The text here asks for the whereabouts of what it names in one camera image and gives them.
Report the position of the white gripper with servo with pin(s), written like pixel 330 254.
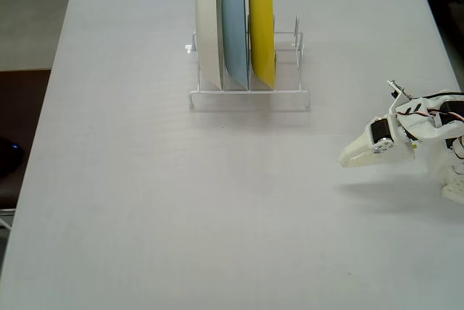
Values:
pixel 367 145

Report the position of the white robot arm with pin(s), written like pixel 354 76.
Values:
pixel 420 127

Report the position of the yellow plate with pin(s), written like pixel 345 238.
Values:
pixel 261 27

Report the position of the light blue plate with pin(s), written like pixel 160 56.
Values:
pixel 233 27

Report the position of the cream white plate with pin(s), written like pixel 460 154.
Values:
pixel 208 27

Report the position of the dark brown furniture surface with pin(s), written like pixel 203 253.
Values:
pixel 21 107

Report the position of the black round device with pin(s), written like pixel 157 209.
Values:
pixel 9 158

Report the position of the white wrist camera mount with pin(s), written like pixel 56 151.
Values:
pixel 397 90

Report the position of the white metal frame bar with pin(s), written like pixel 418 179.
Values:
pixel 7 211

